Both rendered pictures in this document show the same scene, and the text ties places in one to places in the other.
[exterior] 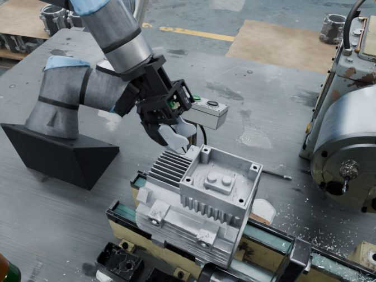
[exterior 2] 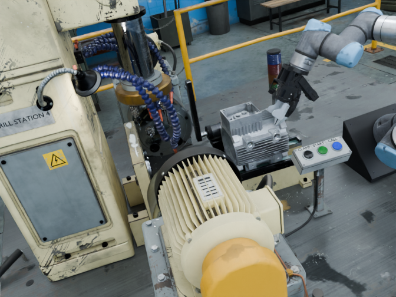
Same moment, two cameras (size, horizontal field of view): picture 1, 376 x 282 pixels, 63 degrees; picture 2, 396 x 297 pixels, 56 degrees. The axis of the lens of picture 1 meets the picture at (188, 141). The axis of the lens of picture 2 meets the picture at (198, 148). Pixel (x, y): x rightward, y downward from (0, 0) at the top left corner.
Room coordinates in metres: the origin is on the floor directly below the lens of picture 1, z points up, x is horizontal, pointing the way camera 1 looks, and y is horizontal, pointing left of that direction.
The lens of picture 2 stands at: (1.17, -0.89, 1.76)
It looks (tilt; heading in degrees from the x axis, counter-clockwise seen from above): 32 degrees down; 144
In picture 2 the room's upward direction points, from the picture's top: 11 degrees counter-clockwise
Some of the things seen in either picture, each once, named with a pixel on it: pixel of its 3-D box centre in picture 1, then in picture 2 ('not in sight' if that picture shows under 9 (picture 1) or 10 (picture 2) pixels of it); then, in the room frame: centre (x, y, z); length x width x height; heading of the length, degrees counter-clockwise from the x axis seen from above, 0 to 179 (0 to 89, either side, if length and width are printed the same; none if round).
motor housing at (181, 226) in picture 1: (199, 204); (253, 138); (0.34, -0.02, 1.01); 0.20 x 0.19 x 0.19; 64
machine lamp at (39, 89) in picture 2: not in sight; (65, 88); (0.31, -0.61, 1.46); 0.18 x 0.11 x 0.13; 63
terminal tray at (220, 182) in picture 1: (220, 185); (241, 119); (0.32, -0.06, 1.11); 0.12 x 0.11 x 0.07; 64
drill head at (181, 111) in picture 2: not in sight; (157, 118); (-0.09, -0.15, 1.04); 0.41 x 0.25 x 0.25; 153
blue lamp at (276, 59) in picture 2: not in sight; (274, 57); (0.18, 0.32, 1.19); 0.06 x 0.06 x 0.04
